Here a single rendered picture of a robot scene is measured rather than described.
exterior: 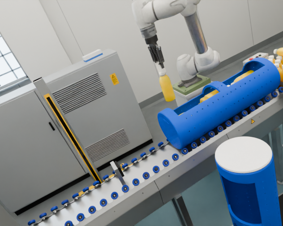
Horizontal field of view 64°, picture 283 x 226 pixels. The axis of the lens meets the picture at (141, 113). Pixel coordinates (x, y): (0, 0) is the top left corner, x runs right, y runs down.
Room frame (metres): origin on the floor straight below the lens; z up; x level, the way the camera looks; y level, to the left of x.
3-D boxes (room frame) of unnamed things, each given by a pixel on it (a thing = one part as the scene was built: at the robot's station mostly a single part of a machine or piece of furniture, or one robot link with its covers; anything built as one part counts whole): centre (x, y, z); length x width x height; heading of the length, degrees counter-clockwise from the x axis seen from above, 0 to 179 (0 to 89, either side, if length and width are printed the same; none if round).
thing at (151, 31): (1.36, -0.22, 1.72); 0.09 x 0.09 x 0.06
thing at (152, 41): (1.36, -0.22, 1.65); 0.08 x 0.07 x 0.09; 15
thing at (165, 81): (1.36, -0.22, 1.36); 0.07 x 0.07 x 0.19
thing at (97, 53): (3.01, 0.30, 1.48); 0.24 x 0.12 x 0.08; 108
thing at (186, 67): (2.04, -0.56, 1.21); 0.18 x 0.16 x 0.22; 63
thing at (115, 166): (1.18, 0.28, 1.00); 0.10 x 0.04 x 0.15; 15
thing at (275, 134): (1.43, -0.96, 0.31); 0.06 x 0.06 x 0.63; 15
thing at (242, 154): (0.90, -0.41, 1.03); 0.28 x 0.28 x 0.01
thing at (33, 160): (2.89, 1.09, 0.72); 2.15 x 0.54 x 1.45; 100
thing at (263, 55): (1.85, -1.13, 1.05); 0.20 x 0.10 x 0.10; 105
